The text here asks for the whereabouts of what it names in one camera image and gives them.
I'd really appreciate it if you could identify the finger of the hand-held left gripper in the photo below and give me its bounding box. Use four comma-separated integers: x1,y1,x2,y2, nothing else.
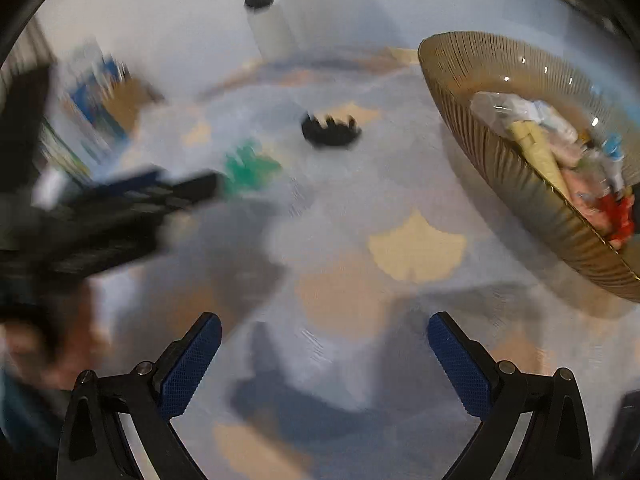
150,171,227,216

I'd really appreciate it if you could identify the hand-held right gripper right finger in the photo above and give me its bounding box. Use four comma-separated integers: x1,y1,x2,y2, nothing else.
427,311,594,480

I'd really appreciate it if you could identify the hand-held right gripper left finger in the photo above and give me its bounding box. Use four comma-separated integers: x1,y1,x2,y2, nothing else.
56,311,223,480

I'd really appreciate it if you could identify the teal rubber toy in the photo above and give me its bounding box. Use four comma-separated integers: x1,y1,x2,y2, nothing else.
222,140,283,196

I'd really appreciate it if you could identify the amber ribbed glass bowl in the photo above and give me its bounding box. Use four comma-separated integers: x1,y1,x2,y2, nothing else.
417,31,640,304

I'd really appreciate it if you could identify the pink cardboard box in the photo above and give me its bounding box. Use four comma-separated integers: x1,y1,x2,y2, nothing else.
555,145,621,231

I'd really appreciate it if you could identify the red toy figure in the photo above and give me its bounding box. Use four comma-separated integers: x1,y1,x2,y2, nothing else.
595,192,638,248

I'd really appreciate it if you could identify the yellow plastic case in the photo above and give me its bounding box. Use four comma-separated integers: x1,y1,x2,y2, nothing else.
509,120,573,196

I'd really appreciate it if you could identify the person's left forearm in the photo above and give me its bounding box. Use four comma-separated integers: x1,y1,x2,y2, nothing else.
0,370,66,461

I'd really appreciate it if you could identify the person's left hand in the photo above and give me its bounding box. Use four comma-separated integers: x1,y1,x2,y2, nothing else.
5,280,113,393

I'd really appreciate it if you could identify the blue plastic case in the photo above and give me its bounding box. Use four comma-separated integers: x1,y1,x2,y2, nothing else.
97,167,168,195

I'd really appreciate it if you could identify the cardboard pen holder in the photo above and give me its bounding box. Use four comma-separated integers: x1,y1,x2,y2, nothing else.
102,77,166,136

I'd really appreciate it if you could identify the leaf patterned tablecloth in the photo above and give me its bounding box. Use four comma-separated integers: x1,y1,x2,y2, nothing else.
90,47,640,480

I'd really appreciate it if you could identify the books and cardboard box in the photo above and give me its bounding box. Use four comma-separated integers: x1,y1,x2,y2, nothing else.
37,40,131,186

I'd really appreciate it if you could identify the black spiky hair piece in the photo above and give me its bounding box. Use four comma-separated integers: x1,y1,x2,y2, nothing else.
300,112,363,152

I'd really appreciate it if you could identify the white pole with black clamp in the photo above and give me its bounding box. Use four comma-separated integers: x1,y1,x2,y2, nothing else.
232,0,296,56

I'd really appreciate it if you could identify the smartphone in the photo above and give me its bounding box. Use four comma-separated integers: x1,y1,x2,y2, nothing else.
595,390,640,480

